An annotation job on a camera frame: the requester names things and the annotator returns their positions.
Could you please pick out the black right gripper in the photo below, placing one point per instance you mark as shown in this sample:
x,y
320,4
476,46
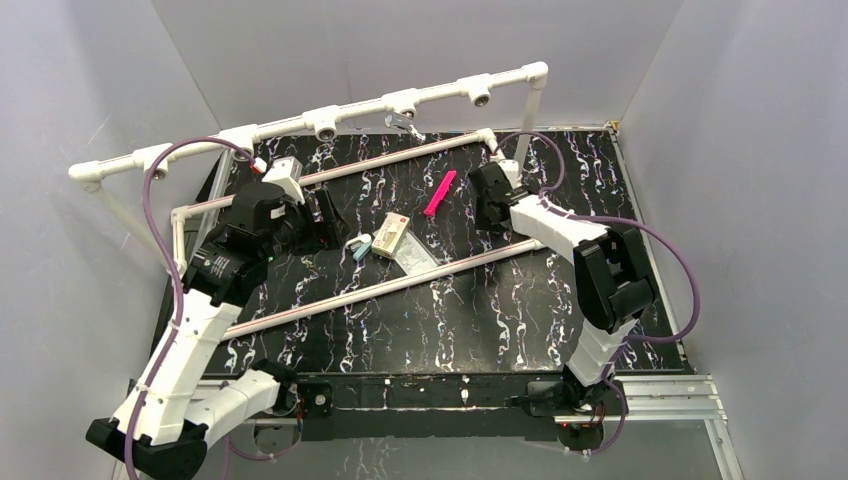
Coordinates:
x,y
479,209

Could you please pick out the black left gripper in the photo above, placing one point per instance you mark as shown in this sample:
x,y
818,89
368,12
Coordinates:
x,y
321,216

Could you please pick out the white PVC pipe frame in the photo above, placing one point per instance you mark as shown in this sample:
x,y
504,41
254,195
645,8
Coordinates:
x,y
323,122

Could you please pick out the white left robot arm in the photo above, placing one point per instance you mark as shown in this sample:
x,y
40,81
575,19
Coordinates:
x,y
157,430

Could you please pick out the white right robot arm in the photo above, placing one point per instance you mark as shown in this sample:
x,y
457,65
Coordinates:
x,y
614,280

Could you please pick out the chrome water faucet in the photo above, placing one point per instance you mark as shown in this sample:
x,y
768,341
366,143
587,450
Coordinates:
x,y
403,123

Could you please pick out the white small clip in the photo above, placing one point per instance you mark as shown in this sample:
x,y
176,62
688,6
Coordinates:
x,y
358,241

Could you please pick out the light blue small block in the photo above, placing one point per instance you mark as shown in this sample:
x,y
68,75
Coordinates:
x,y
362,251

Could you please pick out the pink plastic strip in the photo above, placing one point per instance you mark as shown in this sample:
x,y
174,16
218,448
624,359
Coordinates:
x,y
441,192

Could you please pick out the small beige cardboard box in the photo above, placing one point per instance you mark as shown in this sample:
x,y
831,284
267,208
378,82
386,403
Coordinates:
x,y
388,237

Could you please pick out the clear plastic bag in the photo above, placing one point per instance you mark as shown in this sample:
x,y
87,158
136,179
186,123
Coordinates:
x,y
413,257

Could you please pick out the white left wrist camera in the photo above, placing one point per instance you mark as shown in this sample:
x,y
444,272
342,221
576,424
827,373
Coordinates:
x,y
279,181

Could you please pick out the aluminium table frame rail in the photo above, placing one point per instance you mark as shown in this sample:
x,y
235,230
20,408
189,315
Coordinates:
x,y
333,407

